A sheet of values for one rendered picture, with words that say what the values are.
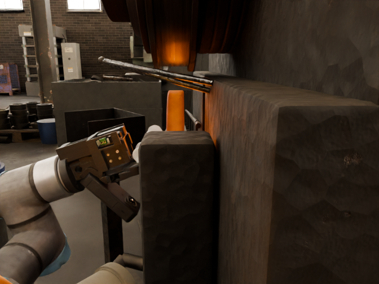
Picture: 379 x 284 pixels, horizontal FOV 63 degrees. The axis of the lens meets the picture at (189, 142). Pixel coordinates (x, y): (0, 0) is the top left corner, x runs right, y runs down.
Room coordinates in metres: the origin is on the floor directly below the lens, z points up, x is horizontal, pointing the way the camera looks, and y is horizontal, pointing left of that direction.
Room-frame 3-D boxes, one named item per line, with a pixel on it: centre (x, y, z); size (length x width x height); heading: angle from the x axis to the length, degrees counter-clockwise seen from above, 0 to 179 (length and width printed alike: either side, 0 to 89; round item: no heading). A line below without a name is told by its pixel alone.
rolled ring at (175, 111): (0.65, 0.03, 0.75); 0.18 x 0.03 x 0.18; 1
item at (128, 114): (1.13, 0.32, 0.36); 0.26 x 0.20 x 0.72; 37
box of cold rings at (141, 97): (3.37, 0.82, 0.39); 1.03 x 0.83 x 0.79; 96
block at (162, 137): (0.41, 0.01, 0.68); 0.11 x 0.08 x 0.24; 92
